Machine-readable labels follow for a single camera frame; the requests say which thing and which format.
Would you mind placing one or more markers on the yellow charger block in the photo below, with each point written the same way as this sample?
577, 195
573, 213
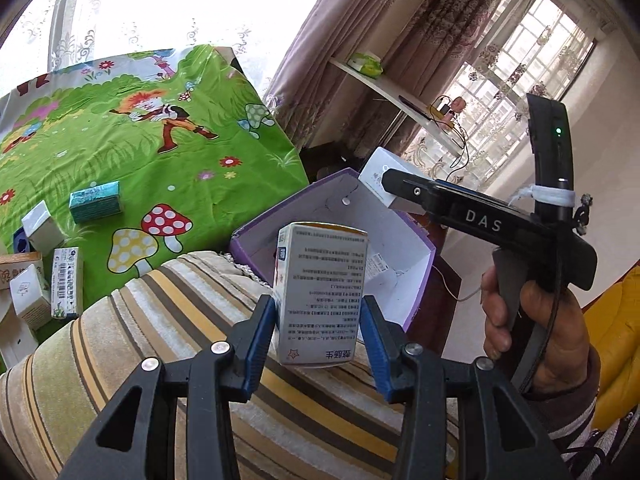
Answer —
442, 114

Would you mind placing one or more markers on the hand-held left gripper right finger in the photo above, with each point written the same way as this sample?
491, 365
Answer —
377, 345

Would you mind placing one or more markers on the white open carton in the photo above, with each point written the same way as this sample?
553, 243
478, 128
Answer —
15, 345

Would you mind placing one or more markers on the white sheer curtain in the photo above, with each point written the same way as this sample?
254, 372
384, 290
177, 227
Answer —
175, 5

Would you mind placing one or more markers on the white curved shelf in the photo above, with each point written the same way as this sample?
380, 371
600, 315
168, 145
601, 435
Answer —
400, 105

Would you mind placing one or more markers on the green printed blanket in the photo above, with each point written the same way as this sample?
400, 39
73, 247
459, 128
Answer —
150, 160

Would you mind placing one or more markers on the mauve patterned drape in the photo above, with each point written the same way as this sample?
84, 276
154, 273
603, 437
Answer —
350, 20

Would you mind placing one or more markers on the person's right forearm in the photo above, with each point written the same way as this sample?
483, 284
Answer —
575, 425

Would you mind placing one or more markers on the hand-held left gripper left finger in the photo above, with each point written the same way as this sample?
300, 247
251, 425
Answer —
260, 340

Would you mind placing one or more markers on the beige box red print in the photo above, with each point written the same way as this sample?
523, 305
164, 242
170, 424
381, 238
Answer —
20, 267

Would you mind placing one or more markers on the person's right hand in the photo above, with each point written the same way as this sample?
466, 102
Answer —
565, 340

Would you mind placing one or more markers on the purple cardboard box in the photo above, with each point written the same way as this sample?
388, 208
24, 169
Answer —
350, 220

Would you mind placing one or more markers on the white cube box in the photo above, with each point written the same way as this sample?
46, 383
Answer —
42, 225

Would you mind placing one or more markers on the plain white carton box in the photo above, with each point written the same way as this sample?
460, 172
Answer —
380, 170

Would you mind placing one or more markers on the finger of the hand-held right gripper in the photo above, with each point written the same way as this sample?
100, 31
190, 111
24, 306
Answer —
407, 187

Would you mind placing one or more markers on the yellow cushion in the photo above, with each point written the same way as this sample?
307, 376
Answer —
617, 340

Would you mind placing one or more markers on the off-white carton box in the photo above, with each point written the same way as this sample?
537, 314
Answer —
30, 295

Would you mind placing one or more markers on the small pink gadget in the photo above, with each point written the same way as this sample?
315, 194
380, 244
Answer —
457, 106

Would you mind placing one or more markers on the metal shelf stand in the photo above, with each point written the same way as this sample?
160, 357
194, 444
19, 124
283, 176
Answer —
395, 127

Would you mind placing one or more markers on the white barcode medicine box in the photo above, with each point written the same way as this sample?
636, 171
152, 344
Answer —
67, 282

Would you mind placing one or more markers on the embroidered lace curtain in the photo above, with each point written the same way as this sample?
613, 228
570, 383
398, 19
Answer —
440, 157

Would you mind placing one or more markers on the teal box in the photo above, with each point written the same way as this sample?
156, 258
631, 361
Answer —
95, 202

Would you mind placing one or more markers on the grid window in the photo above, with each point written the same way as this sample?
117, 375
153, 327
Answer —
545, 60

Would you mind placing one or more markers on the small blue box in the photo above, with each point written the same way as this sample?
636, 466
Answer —
22, 242

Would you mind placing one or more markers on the black remote control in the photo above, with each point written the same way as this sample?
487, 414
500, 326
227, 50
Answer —
414, 107

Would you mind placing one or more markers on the green tissue pack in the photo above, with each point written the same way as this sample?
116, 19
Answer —
366, 64

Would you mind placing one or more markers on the white medicine box orange side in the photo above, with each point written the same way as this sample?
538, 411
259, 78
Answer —
320, 290

